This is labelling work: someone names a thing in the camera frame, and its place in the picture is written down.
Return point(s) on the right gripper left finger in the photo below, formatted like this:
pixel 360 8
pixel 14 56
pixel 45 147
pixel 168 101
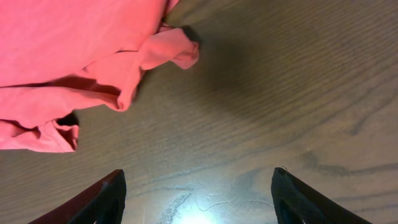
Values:
pixel 101 203

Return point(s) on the red printed t-shirt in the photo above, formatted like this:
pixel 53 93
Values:
pixel 58 56

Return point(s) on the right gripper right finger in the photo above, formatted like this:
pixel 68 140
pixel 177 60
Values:
pixel 295 202

